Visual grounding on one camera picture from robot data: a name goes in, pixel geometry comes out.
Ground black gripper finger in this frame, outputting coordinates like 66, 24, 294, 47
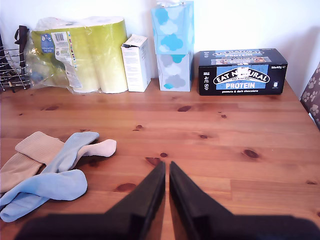
169, 161, 236, 240
104, 161, 167, 240

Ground light blue sock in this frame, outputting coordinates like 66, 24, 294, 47
44, 131, 100, 174
0, 169, 88, 223

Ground beige sock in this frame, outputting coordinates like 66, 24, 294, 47
14, 131, 118, 166
0, 152, 45, 195

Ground black protein bar box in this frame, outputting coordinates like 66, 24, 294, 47
198, 48, 289, 97

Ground tissue box grey clouds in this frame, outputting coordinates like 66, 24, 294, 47
156, 51, 195, 92

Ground small white carton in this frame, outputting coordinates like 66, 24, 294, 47
120, 34, 153, 93

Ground kitchen roll pack green wrap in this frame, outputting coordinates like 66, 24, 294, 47
24, 15, 129, 95

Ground brown paw print chair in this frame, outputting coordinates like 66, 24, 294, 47
299, 59, 320, 132

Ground tissue box blue clouds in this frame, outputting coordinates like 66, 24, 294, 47
150, 0, 195, 56

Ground chrome wire caddy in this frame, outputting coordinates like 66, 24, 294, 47
0, 47, 32, 93

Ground dark brown strapped handle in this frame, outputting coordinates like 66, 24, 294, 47
14, 24, 31, 76

